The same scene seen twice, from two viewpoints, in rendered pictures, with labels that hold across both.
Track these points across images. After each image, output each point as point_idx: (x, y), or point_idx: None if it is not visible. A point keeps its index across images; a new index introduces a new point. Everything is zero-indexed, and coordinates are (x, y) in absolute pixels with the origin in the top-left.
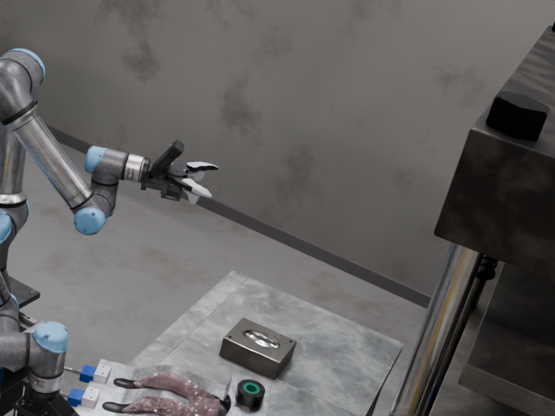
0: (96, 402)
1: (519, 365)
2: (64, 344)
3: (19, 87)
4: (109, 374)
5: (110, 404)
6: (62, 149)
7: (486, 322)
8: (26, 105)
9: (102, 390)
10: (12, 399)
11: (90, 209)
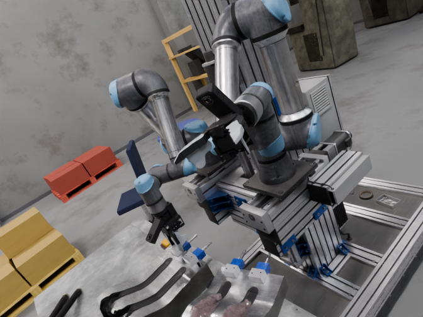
0: (228, 275)
1: None
2: (135, 187)
3: (216, 25)
4: (259, 281)
5: (230, 287)
6: (221, 78)
7: None
8: (213, 40)
9: (243, 280)
10: (270, 247)
11: None
